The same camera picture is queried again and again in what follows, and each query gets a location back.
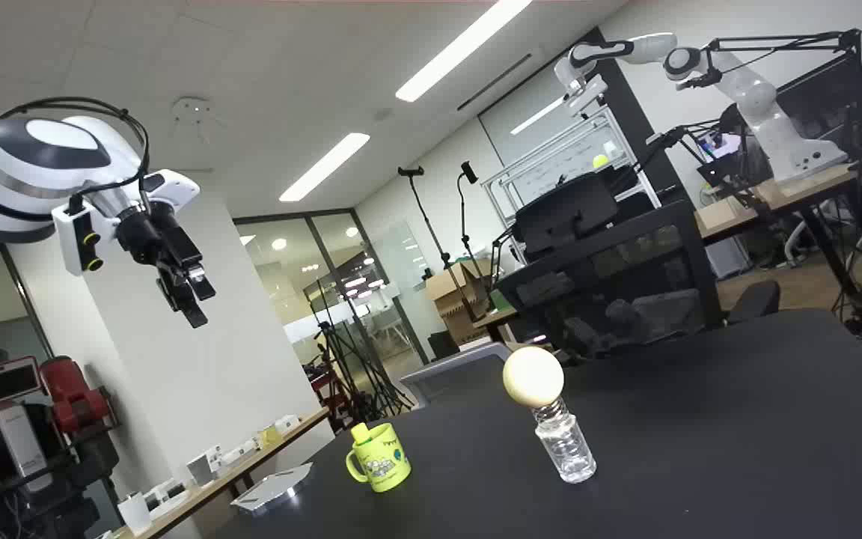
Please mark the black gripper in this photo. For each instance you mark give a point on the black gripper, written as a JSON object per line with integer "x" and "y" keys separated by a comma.
{"x": 157, "y": 234}

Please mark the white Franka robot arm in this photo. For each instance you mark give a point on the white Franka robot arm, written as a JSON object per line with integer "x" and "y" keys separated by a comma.
{"x": 27, "y": 167}

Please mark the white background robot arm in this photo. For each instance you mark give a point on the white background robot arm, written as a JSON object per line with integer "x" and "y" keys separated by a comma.
{"x": 750, "y": 91}

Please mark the green mug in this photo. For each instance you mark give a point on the green mug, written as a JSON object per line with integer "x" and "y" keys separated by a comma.
{"x": 380, "y": 461}

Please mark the long ceiling light panel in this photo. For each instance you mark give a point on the long ceiling light panel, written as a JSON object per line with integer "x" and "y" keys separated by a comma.
{"x": 461, "y": 49}
{"x": 323, "y": 167}

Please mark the long wooden bench table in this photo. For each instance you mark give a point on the long wooden bench table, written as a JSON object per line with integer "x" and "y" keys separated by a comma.
{"x": 222, "y": 476}

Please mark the red humanoid robot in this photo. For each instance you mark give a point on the red humanoid robot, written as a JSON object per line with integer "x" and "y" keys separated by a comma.
{"x": 30, "y": 422}

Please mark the white paper tray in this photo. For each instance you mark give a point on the white paper tray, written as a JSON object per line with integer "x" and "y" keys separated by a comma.
{"x": 271, "y": 491}

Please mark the cardboard box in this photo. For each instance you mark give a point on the cardboard box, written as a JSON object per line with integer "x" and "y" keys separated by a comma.
{"x": 457, "y": 302}

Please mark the cream white ball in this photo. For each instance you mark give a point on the cream white ball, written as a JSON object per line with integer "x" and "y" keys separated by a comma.
{"x": 534, "y": 375}

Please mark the clear plastic bottle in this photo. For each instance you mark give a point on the clear plastic bottle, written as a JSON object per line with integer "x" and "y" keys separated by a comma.
{"x": 567, "y": 447}

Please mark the yellow tennis ball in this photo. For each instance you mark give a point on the yellow tennis ball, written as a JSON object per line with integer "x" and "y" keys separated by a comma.
{"x": 603, "y": 161}

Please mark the wooden table with black legs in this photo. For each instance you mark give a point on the wooden table with black legs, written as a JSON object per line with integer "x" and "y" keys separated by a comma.
{"x": 801, "y": 196}

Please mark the black computer monitor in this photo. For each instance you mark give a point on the black computer monitor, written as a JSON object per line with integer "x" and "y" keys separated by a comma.
{"x": 829, "y": 95}

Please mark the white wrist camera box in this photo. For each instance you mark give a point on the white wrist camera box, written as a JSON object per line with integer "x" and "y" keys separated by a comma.
{"x": 79, "y": 242}

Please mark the black camera tripod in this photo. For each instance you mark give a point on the black camera tripod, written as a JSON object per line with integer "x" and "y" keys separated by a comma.
{"x": 467, "y": 212}
{"x": 424, "y": 215}

